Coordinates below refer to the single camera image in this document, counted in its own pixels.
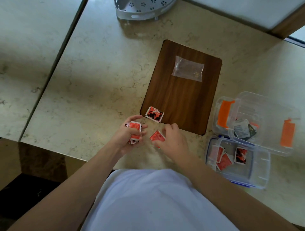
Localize person's right hand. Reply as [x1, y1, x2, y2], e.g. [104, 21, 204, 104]
[152, 123, 191, 165]

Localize person's left hand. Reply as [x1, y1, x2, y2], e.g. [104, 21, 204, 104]
[108, 115, 149, 157]

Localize clear plastic bag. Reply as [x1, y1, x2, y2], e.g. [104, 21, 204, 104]
[171, 56, 205, 82]

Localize clear box with blue latches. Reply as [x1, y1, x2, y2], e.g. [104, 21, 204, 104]
[205, 135, 271, 190]

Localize clear box with orange latches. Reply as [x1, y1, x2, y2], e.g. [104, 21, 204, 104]
[212, 91, 301, 157]

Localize grey metal corner shelf rack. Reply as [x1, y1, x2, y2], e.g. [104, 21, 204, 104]
[114, 0, 177, 21]

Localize person's right forearm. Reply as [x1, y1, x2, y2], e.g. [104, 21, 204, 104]
[179, 153, 301, 231]

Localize person's left forearm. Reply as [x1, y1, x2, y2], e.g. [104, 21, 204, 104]
[7, 145, 129, 231]

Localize brown wooden inlay board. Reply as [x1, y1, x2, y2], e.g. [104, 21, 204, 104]
[139, 39, 223, 136]

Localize white shirt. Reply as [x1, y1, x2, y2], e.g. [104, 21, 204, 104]
[80, 168, 240, 231]

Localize wooden pillar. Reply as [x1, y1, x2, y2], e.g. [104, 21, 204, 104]
[269, 4, 305, 40]

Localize black window frame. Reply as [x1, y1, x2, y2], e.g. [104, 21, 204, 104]
[283, 36, 305, 49]

